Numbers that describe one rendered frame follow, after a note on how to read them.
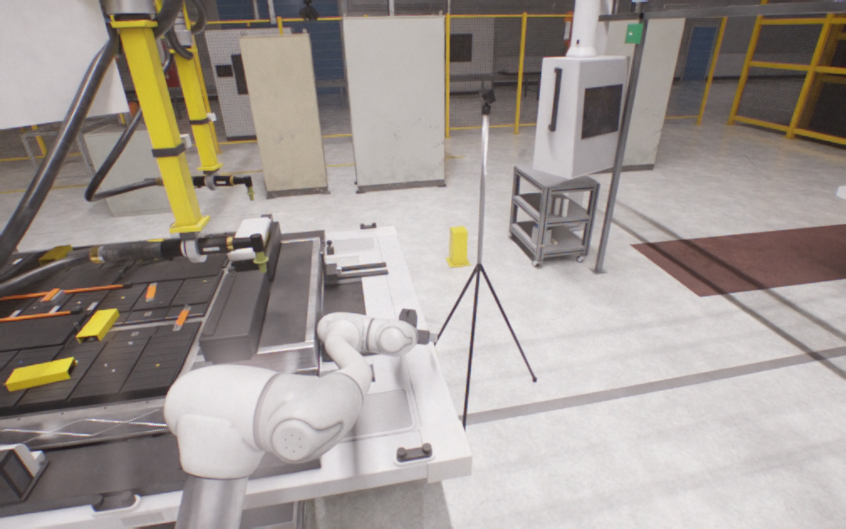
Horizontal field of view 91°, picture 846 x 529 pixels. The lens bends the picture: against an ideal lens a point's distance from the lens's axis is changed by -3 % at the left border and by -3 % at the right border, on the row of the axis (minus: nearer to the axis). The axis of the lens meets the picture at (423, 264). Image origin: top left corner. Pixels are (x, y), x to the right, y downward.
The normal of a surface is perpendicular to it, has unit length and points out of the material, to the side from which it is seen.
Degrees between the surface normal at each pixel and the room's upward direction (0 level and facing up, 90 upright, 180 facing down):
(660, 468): 0
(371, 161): 90
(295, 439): 67
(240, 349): 90
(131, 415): 90
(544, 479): 0
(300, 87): 90
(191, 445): 52
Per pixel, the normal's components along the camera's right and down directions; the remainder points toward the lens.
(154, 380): -0.02, -0.88
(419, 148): 0.19, 0.46
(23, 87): 0.89, 0.20
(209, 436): -0.07, -0.15
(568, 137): -0.81, 0.29
